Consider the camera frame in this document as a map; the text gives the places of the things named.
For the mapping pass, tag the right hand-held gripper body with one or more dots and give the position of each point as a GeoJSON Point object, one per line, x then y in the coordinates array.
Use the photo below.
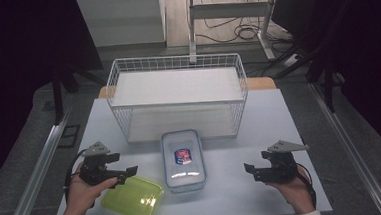
{"type": "Point", "coordinates": [282, 168]}

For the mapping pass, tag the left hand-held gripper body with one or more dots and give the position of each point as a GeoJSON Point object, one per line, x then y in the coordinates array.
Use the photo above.
{"type": "Point", "coordinates": [93, 168]}

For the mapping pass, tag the yellow-green container lid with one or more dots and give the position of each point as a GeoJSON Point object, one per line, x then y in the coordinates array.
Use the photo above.
{"type": "Point", "coordinates": [134, 199]}

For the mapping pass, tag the person's right hand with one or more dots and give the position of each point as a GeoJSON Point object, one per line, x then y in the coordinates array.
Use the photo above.
{"type": "Point", "coordinates": [299, 194]}

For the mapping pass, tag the person's left hand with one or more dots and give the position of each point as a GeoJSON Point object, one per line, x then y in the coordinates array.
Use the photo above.
{"type": "Point", "coordinates": [80, 197]}

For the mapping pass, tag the black floor socket plate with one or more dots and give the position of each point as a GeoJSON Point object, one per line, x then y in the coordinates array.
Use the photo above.
{"type": "Point", "coordinates": [69, 136]}

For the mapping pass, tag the clear plastic container with label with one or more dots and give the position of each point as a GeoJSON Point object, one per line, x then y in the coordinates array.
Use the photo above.
{"type": "Point", "coordinates": [184, 169]}

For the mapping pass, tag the black stand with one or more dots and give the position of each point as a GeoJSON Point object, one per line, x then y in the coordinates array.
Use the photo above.
{"type": "Point", "coordinates": [327, 89]}
{"type": "Point", "coordinates": [57, 95]}

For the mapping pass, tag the white power strip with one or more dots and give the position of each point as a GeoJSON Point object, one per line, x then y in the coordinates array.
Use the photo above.
{"type": "Point", "coordinates": [292, 60]}

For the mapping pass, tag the metal floor rail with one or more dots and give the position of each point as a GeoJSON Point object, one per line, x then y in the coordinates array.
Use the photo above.
{"type": "Point", "coordinates": [348, 151]}
{"type": "Point", "coordinates": [36, 180]}

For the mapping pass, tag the white metal desk frame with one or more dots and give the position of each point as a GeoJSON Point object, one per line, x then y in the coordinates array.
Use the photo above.
{"type": "Point", "coordinates": [226, 10]}

